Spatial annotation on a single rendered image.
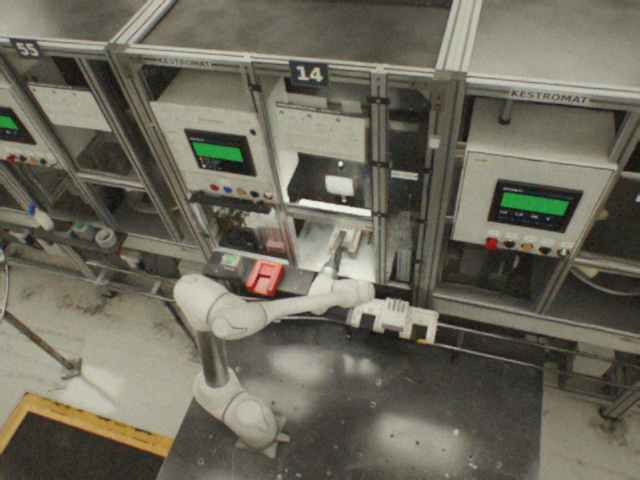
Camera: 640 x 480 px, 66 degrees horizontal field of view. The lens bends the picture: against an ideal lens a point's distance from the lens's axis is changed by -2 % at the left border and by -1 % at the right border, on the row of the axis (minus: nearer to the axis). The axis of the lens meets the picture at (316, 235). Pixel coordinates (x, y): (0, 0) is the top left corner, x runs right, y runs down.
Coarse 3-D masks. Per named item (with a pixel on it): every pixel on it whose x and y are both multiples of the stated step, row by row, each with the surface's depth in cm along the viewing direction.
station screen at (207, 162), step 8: (192, 144) 184; (208, 144) 182; (216, 144) 180; (224, 144) 179; (232, 144) 178; (240, 152) 180; (200, 160) 190; (208, 160) 189; (216, 160) 188; (224, 160) 186; (232, 160) 185; (208, 168) 193; (216, 168) 191; (224, 168) 190; (232, 168) 189; (240, 168) 187
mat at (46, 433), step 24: (24, 408) 304; (48, 408) 303; (72, 408) 302; (0, 432) 297; (24, 432) 295; (48, 432) 293; (72, 432) 292; (96, 432) 290; (120, 432) 289; (144, 432) 288; (0, 456) 287; (24, 456) 286; (48, 456) 285; (72, 456) 283; (96, 456) 282; (120, 456) 280; (144, 456) 279
